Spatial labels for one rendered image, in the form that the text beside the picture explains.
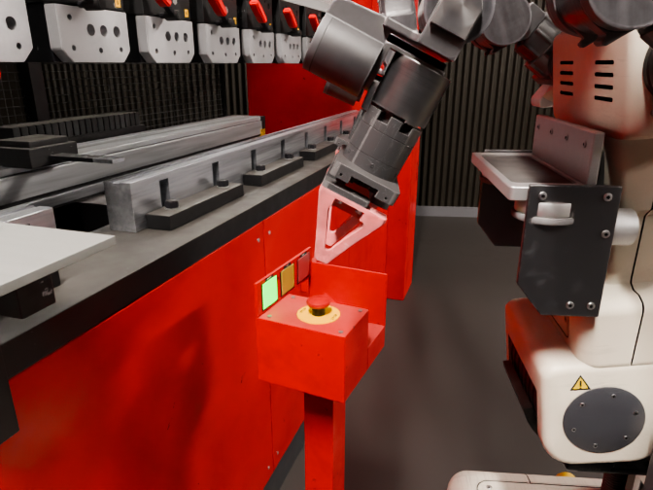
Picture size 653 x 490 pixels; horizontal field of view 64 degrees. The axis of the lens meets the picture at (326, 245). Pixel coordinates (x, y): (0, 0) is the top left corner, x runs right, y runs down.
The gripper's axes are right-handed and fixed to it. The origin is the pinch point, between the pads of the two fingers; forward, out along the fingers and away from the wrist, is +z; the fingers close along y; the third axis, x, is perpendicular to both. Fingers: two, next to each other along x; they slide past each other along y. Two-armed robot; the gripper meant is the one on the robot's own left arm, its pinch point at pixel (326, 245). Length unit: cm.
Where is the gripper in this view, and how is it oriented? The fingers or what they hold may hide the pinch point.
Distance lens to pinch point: 53.6
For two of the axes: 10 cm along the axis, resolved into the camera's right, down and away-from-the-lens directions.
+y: -0.9, 3.3, -9.4
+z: -4.5, 8.3, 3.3
